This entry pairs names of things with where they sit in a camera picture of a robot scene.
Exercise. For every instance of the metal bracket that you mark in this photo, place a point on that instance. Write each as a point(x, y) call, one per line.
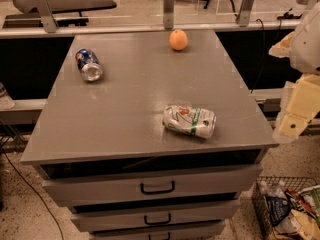
point(42, 8)
point(243, 17)
point(168, 14)

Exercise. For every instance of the middle metal bracket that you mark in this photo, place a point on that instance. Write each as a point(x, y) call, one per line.
point(168, 14)

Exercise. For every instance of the top grey drawer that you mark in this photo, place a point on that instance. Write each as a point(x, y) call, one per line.
point(106, 189)

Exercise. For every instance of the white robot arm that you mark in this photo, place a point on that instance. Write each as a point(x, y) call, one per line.
point(301, 47)

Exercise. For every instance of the snack bag in basket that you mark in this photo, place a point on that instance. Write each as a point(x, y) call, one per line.
point(297, 217)

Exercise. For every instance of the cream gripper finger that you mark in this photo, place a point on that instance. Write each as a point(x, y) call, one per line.
point(289, 127)

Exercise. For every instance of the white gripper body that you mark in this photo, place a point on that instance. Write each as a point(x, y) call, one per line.
point(308, 47)

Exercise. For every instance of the orange fruit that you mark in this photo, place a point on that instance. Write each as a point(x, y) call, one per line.
point(178, 40)

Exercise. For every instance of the right metal bracket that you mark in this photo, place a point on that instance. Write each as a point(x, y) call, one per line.
point(243, 17)

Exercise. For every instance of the white green crushed can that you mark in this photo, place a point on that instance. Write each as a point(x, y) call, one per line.
point(188, 120)

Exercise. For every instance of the blue pepsi can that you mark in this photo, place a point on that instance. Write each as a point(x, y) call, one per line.
point(88, 65)

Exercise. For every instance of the grey drawer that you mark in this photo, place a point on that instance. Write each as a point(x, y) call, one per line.
point(155, 216)
point(171, 232)
point(106, 189)

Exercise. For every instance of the grey drawer cabinet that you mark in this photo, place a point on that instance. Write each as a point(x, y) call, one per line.
point(114, 126)

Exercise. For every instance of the middle grey drawer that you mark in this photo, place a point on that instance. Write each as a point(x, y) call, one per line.
point(155, 216)

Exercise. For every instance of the bottom grey drawer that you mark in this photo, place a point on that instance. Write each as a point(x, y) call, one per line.
point(171, 232)

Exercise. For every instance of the left metal bracket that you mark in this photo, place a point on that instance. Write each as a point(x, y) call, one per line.
point(42, 8)

